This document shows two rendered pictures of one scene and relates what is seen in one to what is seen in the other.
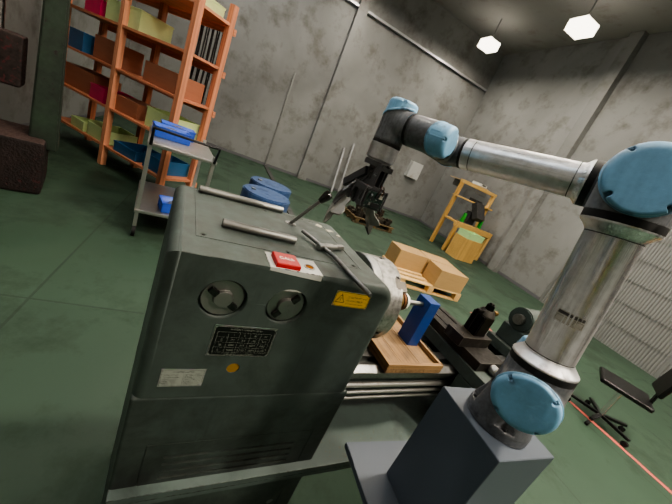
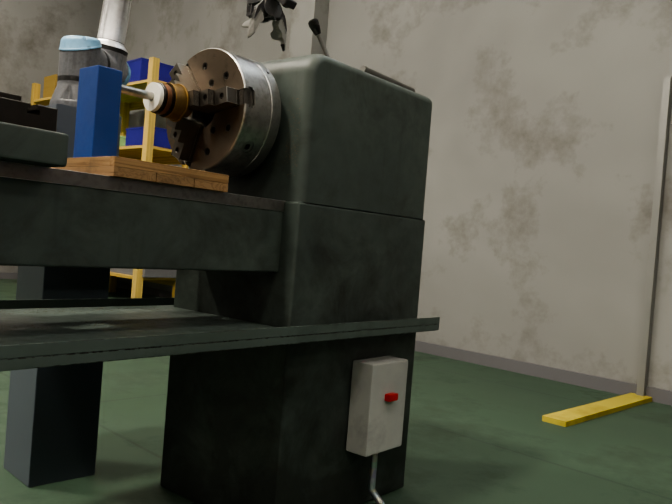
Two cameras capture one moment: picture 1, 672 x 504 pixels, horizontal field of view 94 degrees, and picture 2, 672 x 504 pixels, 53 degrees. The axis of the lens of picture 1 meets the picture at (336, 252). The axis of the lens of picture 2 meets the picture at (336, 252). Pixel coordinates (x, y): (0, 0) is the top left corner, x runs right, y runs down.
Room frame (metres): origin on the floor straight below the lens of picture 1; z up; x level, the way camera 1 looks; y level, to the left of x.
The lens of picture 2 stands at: (2.90, -0.43, 0.77)
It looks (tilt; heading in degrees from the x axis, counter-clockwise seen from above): 1 degrees down; 161
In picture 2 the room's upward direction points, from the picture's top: 5 degrees clockwise
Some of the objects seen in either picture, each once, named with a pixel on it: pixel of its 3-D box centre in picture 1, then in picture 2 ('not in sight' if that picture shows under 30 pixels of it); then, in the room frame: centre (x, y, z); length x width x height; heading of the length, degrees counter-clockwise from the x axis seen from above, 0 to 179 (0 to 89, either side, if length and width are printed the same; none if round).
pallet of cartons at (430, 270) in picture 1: (423, 270); not in sight; (5.09, -1.47, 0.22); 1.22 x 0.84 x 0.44; 113
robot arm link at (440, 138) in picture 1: (432, 138); not in sight; (0.81, -0.10, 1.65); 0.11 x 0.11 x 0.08; 57
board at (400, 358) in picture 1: (392, 338); (128, 175); (1.24, -0.38, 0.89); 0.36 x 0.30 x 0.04; 31
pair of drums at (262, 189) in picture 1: (259, 218); not in sight; (3.56, 1.00, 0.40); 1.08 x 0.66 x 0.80; 28
